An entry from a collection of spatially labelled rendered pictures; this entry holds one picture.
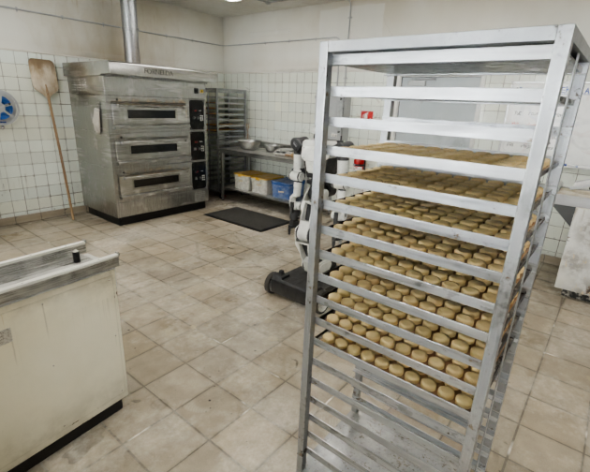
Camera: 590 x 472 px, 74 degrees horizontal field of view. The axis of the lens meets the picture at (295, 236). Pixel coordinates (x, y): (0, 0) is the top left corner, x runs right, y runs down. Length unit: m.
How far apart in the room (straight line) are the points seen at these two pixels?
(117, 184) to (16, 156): 1.29
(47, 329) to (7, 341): 0.15
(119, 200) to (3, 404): 3.83
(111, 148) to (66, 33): 1.69
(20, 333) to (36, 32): 4.79
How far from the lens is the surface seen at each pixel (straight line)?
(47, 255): 2.29
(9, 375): 2.08
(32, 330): 2.03
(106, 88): 5.46
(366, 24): 6.09
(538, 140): 1.06
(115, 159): 5.52
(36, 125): 6.22
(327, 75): 1.29
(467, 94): 1.13
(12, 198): 6.23
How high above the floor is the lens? 1.64
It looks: 19 degrees down
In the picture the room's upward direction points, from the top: 3 degrees clockwise
